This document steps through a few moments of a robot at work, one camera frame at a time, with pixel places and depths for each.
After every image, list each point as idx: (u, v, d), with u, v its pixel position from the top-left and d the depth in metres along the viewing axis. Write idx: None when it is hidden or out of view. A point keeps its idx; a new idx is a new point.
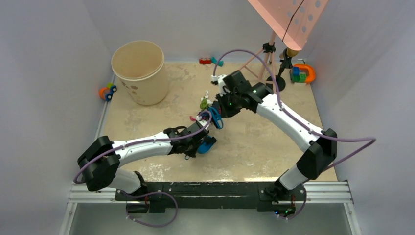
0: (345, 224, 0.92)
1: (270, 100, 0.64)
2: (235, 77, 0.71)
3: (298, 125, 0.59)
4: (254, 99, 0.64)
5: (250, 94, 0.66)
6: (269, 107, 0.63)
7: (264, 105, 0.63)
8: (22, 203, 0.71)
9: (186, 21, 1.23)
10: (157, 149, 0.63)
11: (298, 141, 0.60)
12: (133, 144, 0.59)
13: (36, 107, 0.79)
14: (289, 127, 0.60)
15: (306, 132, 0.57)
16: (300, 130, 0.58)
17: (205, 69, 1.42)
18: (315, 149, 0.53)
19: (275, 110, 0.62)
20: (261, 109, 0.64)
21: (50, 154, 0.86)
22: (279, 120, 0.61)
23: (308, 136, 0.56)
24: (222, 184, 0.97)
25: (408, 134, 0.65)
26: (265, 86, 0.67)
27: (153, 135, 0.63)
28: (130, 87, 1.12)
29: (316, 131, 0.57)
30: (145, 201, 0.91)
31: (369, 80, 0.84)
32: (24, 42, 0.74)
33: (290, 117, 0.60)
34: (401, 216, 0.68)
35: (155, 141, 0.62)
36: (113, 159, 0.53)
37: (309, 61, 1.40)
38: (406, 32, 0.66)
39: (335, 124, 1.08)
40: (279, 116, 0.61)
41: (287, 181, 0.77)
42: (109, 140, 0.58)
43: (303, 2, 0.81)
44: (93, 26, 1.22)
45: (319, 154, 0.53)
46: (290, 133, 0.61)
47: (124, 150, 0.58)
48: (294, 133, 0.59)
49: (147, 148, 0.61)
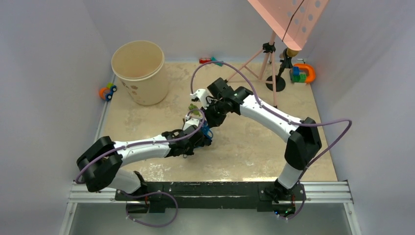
0: (345, 224, 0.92)
1: (250, 100, 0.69)
2: (218, 84, 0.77)
3: (278, 118, 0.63)
4: (236, 102, 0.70)
5: (232, 97, 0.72)
6: (250, 106, 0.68)
7: (245, 105, 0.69)
8: (22, 203, 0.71)
9: (186, 21, 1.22)
10: (156, 151, 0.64)
11: (281, 133, 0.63)
12: (135, 145, 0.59)
13: (36, 107, 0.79)
14: (273, 124, 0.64)
15: (286, 124, 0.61)
16: (280, 123, 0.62)
17: (205, 69, 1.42)
18: (296, 136, 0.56)
19: (255, 108, 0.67)
20: (243, 110, 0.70)
21: (50, 154, 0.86)
22: (261, 116, 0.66)
23: (288, 127, 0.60)
24: (222, 184, 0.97)
25: (409, 134, 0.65)
26: (245, 89, 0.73)
27: (152, 137, 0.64)
28: (130, 87, 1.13)
29: (295, 121, 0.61)
30: (145, 200, 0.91)
31: (369, 79, 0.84)
32: (23, 42, 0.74)
33: (270, 112, 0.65)
34: (401, 217, 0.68)
35: (155, 143, 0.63)
36: (115, 159, 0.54)
37: (309, 61, 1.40)
38: (406, 33, 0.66)
39: (336, 124, 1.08)
40: (260, 113, 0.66)
41: (284, 179, 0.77)
42: (111, 140, 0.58)
43: (303, 2, 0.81)
44: (92, 26, 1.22)
45: (301, 141, 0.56)
46: (273, 128, 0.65)
47: (126, 151, 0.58)
48: (276, 127, 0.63)
49: (148, 149, 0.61)
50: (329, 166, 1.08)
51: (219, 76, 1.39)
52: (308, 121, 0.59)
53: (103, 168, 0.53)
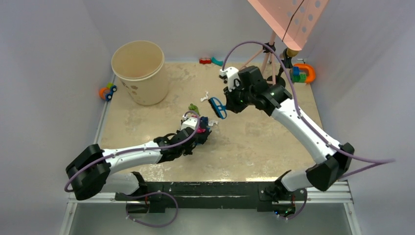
0: (345, 224, 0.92)
1: (288, 105, 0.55)
2: (252, 74, 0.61)
3: (316, 136, 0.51)
4: (272, 104, 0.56)
5: (267, 96, 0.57)
6: (287, 113, 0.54)
7: (281, 111, 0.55)
8: (22, 203, 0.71)
9: (186, 21, 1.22)
10: (147, 157, 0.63)
11: (311, 152, 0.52)
12: (124, 152, 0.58)
13: (36, 107, 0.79)
14: (306, 138, 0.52)
15: (323, 145, 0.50)
16: (316, 142, 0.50)
17: (205, 69, 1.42)
18: (332, 164, 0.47)
19: (292, 117, 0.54)
20: (277, 115, 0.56)
21: (50, 154, 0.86)
22: (295, 128, 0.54)
23: (325, 149, 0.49)
24: (222, 184, 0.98)
25: (409, 134, 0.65)
26: (284, 89, 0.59)
27: (143, 143, 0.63)
28: (130, 87, 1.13)
29: (334, 144, 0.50)
30: (145, 200, 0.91)
31: (369, 79, 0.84)
32: (24, 42, 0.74)
33: (308, 126, 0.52)
34: (401, 217, 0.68)
35: (146, 149, 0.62)
36: (103, 168, 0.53)
37: (309, 61, 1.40)
38: (405, 33, 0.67)
39: (336, 125, 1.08)
40: (296, 124, 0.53)
41: (289, 182, 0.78)
42: (100, 148, 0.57)
43: (303, 2, 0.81)
44: (92, 26, 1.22)
45: (336, 169, 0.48)
46: (305, 144, 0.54)
47: (115, 158, 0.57)
48: (310, 144, 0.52)
49: (138, 156, 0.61)
50: None
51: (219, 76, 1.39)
52: (349, 148, 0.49)
53: (91, 176, 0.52)
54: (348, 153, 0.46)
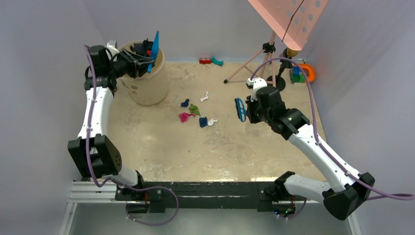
0: (345, 224, 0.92)
1: (306, 130, 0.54)
2: (272, 97, 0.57)
3: (334, 164, 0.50)
4: (289, 129, 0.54)
5: (285, 121, 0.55)
6: (304, 139, 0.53)
7: (299, 136, 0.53)
8: (22, 203, 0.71)
9: (186, 21, 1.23)
10: (106, 100, 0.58)
11: (329, 179, 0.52)
12: (92, 118, 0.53)
13: (36, 107, 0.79)
14: (324, 165, 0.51)
15: (342, 174, 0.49)
16: (335, 171, 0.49)
17: (205, 69, 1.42)
18: (351, 195, 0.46)
19: (310, 143, 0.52)
20: (294, 140, 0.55)
21: (50, 154, 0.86)
22: (313, 154, 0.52)
23: (344, 178, 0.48)
24: (222, 184, 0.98)
25: (408, 135, 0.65)
26: (302, 113, 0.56)
27: (88, 100, 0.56)
28: (130, 87, 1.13)
29: (354, 174, 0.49)
30: (145, 200, 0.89)
31: (368, 80, 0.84)
32: (24, 43, 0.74)
33: (327, 153, 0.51)
34: (401, 217, 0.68)
35: (95, 99, 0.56)
36: (101, 137, 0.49)
37: (309, 61, 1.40)
38: (406, 34, 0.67)
39: (336, 125, 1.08)
40: (313, 151, 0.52)
41: (295, 189, 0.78)
42: (74, 139, 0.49)
43: (303, 2, 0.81)
44: (93, 26, 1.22)
45: (355, 199, 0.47)
46: (322, 170, 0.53)
47: (94, 126, 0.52)
48: (328, 172, 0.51)
49: (97, 106, 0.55)
50: None
51: (219, 76, 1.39)
52: (369, 179, 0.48)
53: (105, 151, 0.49)
54: (368, 186, 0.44)
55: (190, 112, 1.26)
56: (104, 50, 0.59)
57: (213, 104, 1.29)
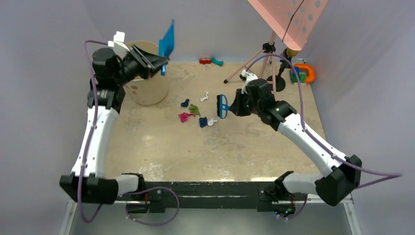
0: (345, 224, 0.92)
1: (294, 119, 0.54)
2: (262, 89, 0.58)
3: (321, 148, 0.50)
4: (277, 118, 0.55)
5: (272, 111, 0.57)
6: (290, 127, 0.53)
7: (286, 125, 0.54)
8: (21, 203, 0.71)
9: (186, 21, 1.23)
10: (107, 124, 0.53)
11: (317, 164, 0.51)
12: (87, 150, 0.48)
13: (36, 106, 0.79)
14: (311, 151, 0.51)
15: (329, 156, 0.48)
16: (322, 154, 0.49)
17: (205, 69, 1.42)
18: (338, 176, 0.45)
19: (297, 130, 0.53)
20: (282, 129, 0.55)
21: (50, 153, 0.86)
22: (300, 141, 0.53)
23: (330, 161, 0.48)
24: (222, 184, 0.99)
25: (408, 134, 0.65)
26: (288, 104, 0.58)
27: (87, 122, 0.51)
28: (130, 87, 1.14)
29: (340, 155, 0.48)
30: (145, 200, 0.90)
31: (368, 80, 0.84)
32: (24, 43, 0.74)
33: (313, 138, 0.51)
34: (401, 217, 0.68)
35: (95, 124, 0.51)
36: (93, 178, 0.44)
37: (309, 61, 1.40)
38: (406, 33, 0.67)
39: (336, 125, 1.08)
40: (300, 137, 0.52)
41: (293, 186, 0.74)
42: (66, 176, 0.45)
43: (303, 2, 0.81)
44: (93, 26, 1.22)
45: (342, 181, 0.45)
46: (310, 155, 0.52)
47: (89, 162, 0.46)
48: (315, 156, 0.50)
49: (96, 134, 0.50)
50: None
51: (219, 76, 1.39)
52: (356, 160, 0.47)
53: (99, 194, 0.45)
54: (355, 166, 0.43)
55: (190, 112, 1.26)
56: (113, 59, 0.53)
57: (213, 104, 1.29)
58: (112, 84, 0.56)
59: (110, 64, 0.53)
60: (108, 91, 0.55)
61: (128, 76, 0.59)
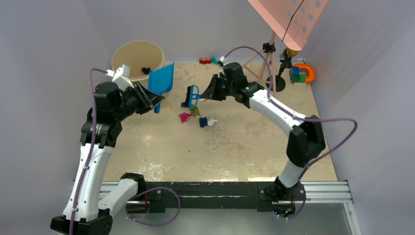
0: (345, 223, 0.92)
1: (260, 94, 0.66)
2: (235, 71, 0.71)
3: (284, 112, 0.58)
4: (246, 95, 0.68)
5: (243, 90, 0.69)
6: (259, 100, 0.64)
7: (254, 99, 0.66)
8: (22, 202, 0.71)
9: (186, 21, 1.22)
10: (101, 164, 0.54)
11: (284, 129, 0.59)
12: (80, 194, 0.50)
13: (36, 106, 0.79)
14: (276, 116, 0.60)
15: (290, 118, 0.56)
16: (285, 117, 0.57)
17: (205, 69, 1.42)
18: (298, 132, 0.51)
19: (263, 102, 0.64)
20: (253, 104, 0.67)
21: (50, 153, 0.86)
22: (267, 110, 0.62)
23: (292, 122, 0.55)
24: (222, 184, 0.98)
25: (408, 134, 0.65)
26: (258, 84, 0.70)
27: (81, 161, 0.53)
28: None
29: (300, 116, 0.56)
30: (145, 200, 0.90)
31: (368, 80, 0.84)
32: (24, 43, 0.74)
33: (277, 106, 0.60)
34: (401, 217, 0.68)
35: (88, 166, 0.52)
36: (82, 223, 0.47)
37: (309, 61, 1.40)
38: (406, 33, 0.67)
39: (335, 125, 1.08)
40: (267, 107, 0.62)
41: (286, 179, 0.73)
42: (59, 218, 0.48)
43: (303, 2, 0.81)
44: (93, 26, 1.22)
45: (304, 137, 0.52)
46: (277, 122, 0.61)
47: (80, 206, 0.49)
48: (280, 121, 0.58)
49: (88, 176, 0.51)
50: (329, 166, 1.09)
51: None
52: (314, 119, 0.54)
53: None
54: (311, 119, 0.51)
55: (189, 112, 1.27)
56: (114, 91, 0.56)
57: (213, 104, 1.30)
58: (108, 118, 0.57)
59: (109, 98, 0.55)
60: (103, 126, 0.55)
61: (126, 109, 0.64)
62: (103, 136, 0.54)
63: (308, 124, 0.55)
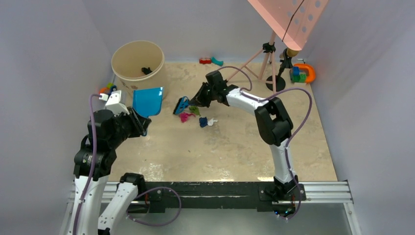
0: (345, 223, 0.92)
1: (235, 91, 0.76)
2: (215, 77, 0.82)
3: (251, 99, 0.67)
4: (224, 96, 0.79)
5: (222, 92, 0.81)
6: (233, 95, 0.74)
7: (230, 95, 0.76)
8: (22, 202, 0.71)
9: (186, 20, 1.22)
10: (97, 195, 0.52)
11: None
12: (78, 226, 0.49)
13: (36, 106, 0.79)
14: (246, 104, 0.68)
15: (256, 103, 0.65)
16: (251, 102, 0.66)
17: (205, 69, 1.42)
18: (261, 109, 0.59)
19: (237, 96, 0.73)
20: (230, 100, 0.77)
21: (50, 153, 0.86)
22: (240, 101, 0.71)
23: (257, 104, 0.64)
24: (222, 184, 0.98)
25: (408, 134, 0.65)
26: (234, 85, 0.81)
27: (77, 194, 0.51)
28: (130, 86, 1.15)
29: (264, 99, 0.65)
30: (146, 200, 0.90)
31: (368, 80, 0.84)
32: (24, 43, 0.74)
33: (246, 95, 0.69)
34: (401, 217, 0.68)
35: (84, 198, 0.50)
36: None
37: (308, 61, 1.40)
38: (405, 33, 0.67)
39: (336, 125, 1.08)
40: (240, 99, 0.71)
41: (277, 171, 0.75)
42: None
43: (303, 2, 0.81)
44: (93, 26, 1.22)
45: (266, 113, 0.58)
46: (249, 110, 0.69)
47: None
48: (250, 107, 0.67)
49: (84, 209, 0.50)
50: (329, 166, 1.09)
51: None
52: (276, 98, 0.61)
53: None
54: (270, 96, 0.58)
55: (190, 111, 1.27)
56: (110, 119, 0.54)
57: (214, 104, 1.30)
58: (103, 147, 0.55)
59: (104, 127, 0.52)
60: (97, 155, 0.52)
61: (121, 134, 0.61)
62: (97, 168, 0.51)
63: (272, 105, 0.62)
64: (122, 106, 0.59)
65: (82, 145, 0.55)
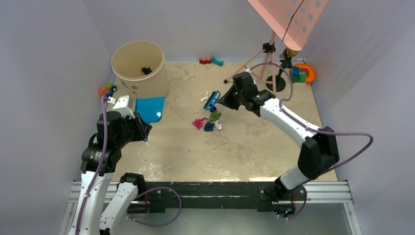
0: (345, 223, 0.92)
1: (272, 103, 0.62)
2: (244, 80, 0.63)
3: (295, 123, 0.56)
4: (257, 104, 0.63)
5: (254, 99, 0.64)
6: (269, 109, 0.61)
7: (265, 108, 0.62)
8: (22, 201, 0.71)
9: (186, 20, 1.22)
10: (102, 191, 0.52)
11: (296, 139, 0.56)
12: (81, 222, 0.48)
13: (36, 106, 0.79)
14: (288, 127, 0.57)
15: (303, 129, 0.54)
16: (296, 128, 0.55)
17: (205, 69, 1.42)
18: (311, 143, 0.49)
19: (275, 111, 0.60)
20: (264, 112, 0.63)
21: (50, 153, 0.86)
22: (279, 121, 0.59)
23: (305, 133, 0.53)
24: (222, 184, 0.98)
25: (408, 134, 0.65)
26: (268, 92, 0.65)
27: (82, 189, 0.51)
28: (130, 87, 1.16)
29: (313, 127, 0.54)
30: (145, 200, 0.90)
31: (368, 79, 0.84)
32: (24, 43, 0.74)
33: (288, 116, 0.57)
34: (401, 216, 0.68)
35: (89, 193, 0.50)
36: None
37: (308, 61, 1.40)
38: (405, 33, 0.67)
39: (336, 124, 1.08)
40: (280, 118, 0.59)
41: (288, 180, 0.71)
42: None
43: (303, 2, 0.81)
44: (93, 26, 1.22)
45: (317, 149, 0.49)
46: (289, 133, 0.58)
47: (81, 233, 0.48)
48: (292, 131, 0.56)
49: (89, 203, 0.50)
50: None
51: (219, 76, 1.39)
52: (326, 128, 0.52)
53: None
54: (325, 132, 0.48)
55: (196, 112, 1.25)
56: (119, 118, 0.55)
57: None
58: (109, 145, 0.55)
59: (113, 125, 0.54)
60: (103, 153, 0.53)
61: (126, 136, 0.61)
62: (103, 164, 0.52)
63: (321, 134, 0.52)
64: (128, 109, 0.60)
65: (90, 142, 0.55)
